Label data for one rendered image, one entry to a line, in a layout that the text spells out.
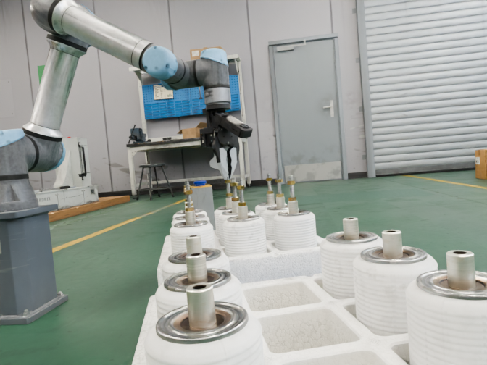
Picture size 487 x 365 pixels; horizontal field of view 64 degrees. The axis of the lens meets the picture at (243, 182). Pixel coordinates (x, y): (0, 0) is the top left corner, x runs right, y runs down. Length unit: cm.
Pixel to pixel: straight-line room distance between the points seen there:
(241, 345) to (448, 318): 17
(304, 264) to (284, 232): 8
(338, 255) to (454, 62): 585
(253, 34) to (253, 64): 44
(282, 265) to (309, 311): 31
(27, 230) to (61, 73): 48
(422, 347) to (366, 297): 11
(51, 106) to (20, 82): 610
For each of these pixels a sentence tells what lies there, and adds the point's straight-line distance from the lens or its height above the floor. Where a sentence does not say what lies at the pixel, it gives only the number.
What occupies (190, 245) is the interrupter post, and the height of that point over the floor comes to 27.
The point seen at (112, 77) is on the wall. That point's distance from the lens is 663.
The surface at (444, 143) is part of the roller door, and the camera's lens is 617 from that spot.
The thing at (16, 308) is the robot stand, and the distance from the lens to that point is 125.
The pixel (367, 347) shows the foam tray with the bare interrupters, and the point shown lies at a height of 18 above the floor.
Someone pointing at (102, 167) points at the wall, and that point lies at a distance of 661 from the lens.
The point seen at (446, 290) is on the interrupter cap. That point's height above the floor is 25.
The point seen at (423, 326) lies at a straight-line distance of 39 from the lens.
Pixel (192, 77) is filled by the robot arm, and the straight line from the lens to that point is 113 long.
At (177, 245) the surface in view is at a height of 21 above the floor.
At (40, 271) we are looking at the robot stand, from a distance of 127.
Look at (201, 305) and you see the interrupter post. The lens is 32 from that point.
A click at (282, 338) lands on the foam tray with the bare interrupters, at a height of 15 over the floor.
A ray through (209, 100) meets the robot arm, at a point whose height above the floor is 56.
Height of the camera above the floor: 38
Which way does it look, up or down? 3 degrees down
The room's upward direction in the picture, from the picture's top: 5 degrees counter-clockwise
